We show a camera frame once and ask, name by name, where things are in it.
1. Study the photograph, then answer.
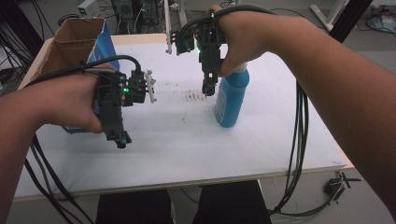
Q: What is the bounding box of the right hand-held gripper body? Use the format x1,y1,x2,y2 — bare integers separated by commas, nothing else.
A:
170,10,228,82

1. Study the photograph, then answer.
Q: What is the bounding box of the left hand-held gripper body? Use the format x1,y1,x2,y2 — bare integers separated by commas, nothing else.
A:
93,69,158,142

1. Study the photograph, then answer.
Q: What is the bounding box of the blue plastic bottle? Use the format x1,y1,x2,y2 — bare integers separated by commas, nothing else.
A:
213,62,251,129

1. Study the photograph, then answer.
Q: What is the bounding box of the cardboard box blue print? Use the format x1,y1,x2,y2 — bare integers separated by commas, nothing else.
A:
31,17,121,135

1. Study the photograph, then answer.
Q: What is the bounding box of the person's left hand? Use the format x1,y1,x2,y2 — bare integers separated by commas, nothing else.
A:
39,63,117,134

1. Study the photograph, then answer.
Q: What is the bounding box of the person's right hand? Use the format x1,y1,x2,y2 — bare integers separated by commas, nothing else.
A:
207,3,283,77

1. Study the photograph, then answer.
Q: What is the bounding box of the white table mat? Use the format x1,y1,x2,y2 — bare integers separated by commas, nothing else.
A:
13,41,348,200

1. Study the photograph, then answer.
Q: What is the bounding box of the person's left leg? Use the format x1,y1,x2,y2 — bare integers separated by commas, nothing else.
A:
94,189,174,224

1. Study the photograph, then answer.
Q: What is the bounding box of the person's leg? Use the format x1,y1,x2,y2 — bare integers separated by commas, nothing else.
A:
94,189,174,224
191,179,273,224

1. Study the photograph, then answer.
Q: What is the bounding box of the white box device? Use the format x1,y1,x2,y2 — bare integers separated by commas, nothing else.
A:
77,0,101,17

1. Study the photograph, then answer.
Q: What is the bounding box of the person's right leg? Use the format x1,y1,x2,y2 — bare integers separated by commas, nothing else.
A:
191,179,273,224

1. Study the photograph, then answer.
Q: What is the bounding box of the white stand foot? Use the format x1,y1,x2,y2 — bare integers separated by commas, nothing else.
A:
309,0,350,32

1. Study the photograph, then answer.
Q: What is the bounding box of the black plug on floor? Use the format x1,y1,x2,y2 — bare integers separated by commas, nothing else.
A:
322,171,362,204

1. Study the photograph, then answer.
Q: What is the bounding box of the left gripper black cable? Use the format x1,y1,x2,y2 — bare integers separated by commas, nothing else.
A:
23,54,143,89

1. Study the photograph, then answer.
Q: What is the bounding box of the right gripper grey cable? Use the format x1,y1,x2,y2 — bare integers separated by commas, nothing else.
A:
178,3,278,35

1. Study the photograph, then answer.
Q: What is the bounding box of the hanging black cable bundle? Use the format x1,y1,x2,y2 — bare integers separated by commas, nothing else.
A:
269,79,344,217

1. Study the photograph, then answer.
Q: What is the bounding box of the tangle of black cables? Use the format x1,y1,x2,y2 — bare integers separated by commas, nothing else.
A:
0,0,46,94

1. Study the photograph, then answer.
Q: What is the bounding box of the black metal post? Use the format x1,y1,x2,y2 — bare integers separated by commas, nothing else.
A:
329,0,374,44

